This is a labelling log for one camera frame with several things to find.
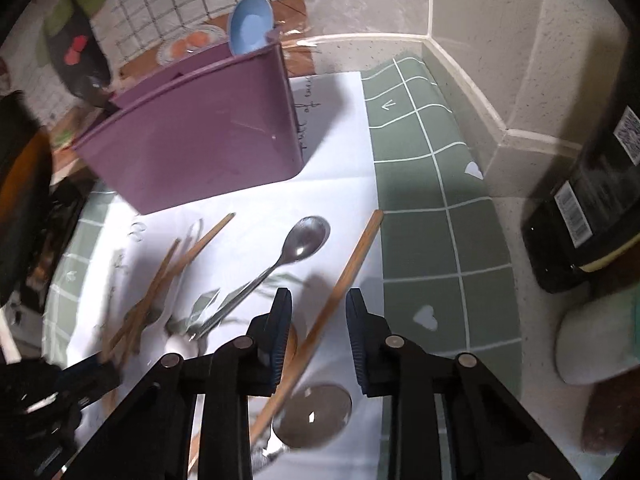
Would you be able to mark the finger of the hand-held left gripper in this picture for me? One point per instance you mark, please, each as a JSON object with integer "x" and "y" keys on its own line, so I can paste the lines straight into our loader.
{"x": 90, "y": 370}
{"x": 95, "y": 392}

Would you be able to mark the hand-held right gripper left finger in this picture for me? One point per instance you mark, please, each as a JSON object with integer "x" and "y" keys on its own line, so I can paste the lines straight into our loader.
{"x": 280, "y": 340}

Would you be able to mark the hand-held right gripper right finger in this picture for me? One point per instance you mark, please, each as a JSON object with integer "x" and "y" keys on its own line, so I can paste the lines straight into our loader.
{"x": 357, "y": 340}

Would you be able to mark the white plastic spoon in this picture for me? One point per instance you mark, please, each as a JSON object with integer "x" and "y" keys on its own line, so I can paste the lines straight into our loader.
{"x": 180, "y": 346}

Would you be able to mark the purple plastic utensil holder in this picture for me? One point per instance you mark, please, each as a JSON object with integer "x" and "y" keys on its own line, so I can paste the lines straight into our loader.
{"x": 200, "y": 150}

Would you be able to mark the green and white printed placemat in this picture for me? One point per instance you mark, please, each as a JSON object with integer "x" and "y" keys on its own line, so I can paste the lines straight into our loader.
{"x": 425, "y": 185}

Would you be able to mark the black pot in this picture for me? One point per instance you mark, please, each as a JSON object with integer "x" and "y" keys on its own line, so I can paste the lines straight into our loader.
{"x": 20, "y": 160}

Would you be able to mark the pale green packet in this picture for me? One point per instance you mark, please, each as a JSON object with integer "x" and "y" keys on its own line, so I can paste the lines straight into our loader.
{"x": 595, "y": 340}

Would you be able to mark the dark glass bottle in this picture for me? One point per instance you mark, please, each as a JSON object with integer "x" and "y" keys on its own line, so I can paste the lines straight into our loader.
{"x": 575, "y": 210}

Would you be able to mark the brown object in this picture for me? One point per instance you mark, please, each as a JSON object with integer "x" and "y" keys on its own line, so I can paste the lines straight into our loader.
{"x": 610, "y": 420}

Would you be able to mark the blue plate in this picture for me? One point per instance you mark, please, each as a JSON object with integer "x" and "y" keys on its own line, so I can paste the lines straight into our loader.
{"x": 250, "y": 25}

